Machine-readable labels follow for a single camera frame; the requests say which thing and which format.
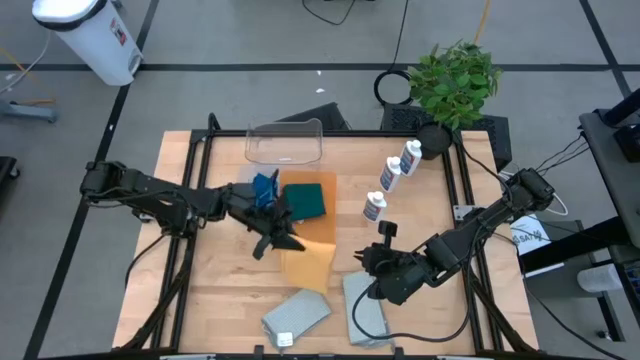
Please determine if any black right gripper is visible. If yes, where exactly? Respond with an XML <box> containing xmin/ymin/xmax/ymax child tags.
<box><xmin>353</xmin><ymin>219</ymin><xmax>434</xmax><ymax>306</ymax></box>

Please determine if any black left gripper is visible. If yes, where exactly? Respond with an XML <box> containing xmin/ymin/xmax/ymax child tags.
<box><xmin>227</xmin><ymin>169</ymin><xmax>307</xmax><ymax>260</ymax></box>

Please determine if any white plastic restorer bottle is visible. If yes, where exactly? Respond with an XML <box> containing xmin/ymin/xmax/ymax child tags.
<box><xmin>398</xmin><ymin>139</ymin><xmax>424</xmax><ymax>178</ymax></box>
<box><xmin>361</xmin><ymin>190</ymin><xmax>388</xmax><ymax>224</ymax></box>
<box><xmin>378</xmin><ymin>155</ymin><xmax>403</xmax><ymax>194</ymax></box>

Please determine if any dark green cloth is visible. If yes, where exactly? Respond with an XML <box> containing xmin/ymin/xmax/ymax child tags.
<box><xmin>283</xmin><ymin>182</ymin><xmax>327</xmax><ymax>223</ymax></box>

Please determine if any gray waffle towel with tag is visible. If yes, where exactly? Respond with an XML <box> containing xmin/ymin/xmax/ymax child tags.
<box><xmin>261</xmin><ymin>288</ymin><xmax>333</xmax><ymax>350</ymax></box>

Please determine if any large clear plastic bin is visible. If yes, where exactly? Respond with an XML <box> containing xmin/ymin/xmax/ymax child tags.
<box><xmin>243</xmin><ymin>117</ymin><xmax>324</xmax><ymax>166</ymax></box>

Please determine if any black flat panel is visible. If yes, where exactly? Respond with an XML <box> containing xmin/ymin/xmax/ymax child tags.
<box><xmin>273</xmin><ymin>101</ymin><xmax>351</xmax><ymax>132</ymax></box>

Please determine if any white printed label sheet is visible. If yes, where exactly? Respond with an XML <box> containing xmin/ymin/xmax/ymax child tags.
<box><xmin>509</xmin><ymin>214</ymin><xmax>552</xmax><ymax>257</ymax></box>

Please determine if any black perforated computer case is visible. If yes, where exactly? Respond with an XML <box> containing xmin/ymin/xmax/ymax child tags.
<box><xmin>379</xmin><ymin>103</ymin><xmax>514</xmax><ymax>172</ymax></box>

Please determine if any green potted plant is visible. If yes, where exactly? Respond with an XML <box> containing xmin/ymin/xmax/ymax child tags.
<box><xmin>407</xmin><ymin>39</ymin><xmax>504</xmax><ymax>161</ymax></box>

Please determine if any gray side desk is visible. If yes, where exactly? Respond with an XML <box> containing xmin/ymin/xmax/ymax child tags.
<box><xmin>578</xmin><ymin>88</ymin><xmax>640</xmax><ymax>236</ymax></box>

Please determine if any black desktop device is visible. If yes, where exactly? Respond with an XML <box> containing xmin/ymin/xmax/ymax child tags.
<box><xmin>613</xmin><ymin>123</ymin><xmax>640</xmax><ymax>164</ymax></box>

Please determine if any white pedal trash can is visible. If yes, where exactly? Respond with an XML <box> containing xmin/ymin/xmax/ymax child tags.
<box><xmin>31</xmin><ymin>0</ymin><xmax>145</xmax><ymax>87</ymax></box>

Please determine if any gray chair base leg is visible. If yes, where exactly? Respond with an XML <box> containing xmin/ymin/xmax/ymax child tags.
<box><xmin>0</xmin><ymin>97</ymin><xmax>59</xmax><ymax>125</ymax></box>

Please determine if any gray metal base plate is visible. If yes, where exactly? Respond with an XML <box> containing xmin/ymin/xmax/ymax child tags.
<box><xmin>452</xmin><ymin>203</ymin><xmax>482</xmax><ymax>222</ymax></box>

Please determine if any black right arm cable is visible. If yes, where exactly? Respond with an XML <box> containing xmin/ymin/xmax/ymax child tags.
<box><xmin>351</xmin><ymin>279</ymin><xmax>474</xmax><ymax>345</ymax></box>

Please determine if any coiled black cable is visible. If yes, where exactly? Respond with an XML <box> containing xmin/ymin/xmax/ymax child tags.
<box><xmin>373</xmin><ymin>69</ymin><xmax>416</xmax><ymax>108</ymax></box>

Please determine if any thin black cable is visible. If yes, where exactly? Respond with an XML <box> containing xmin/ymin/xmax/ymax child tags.
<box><xmin>391</xmin><ymin>0</ymin><xmax>411</xmax><ymax>74</ymax></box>

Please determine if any black floor cable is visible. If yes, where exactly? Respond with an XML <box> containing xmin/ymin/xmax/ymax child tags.
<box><xmin>301</xmin><ymin>0</ymin><xmax>357</xmax><ymax>27</ymax></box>

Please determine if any yellow cable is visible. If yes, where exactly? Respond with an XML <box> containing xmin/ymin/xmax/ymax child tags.
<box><xmin>472</xmin><ymin>0</ymin><xmax>495</xmax><ymax>47</ymax></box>

